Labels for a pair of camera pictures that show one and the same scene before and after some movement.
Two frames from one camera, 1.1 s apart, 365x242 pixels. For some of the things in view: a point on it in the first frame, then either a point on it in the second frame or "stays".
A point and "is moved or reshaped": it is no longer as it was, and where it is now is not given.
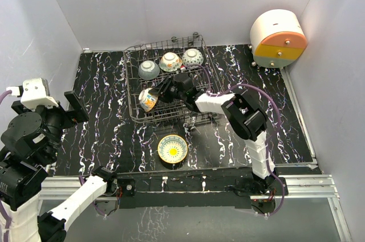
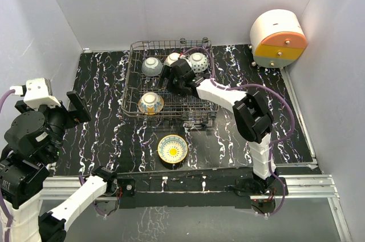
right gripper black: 165,97 → 167,73
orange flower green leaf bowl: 170,62 is moved or reshaped
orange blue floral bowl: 147,100 is moved or reshaped
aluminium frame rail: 323,185 stays
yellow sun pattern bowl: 172,149 stays
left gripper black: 78,111 stays
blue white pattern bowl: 192,56 is moved or reshaped
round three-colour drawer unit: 277,39 stays
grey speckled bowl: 149,70 is moved or reshaped
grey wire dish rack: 148,64 is moved or reshaped
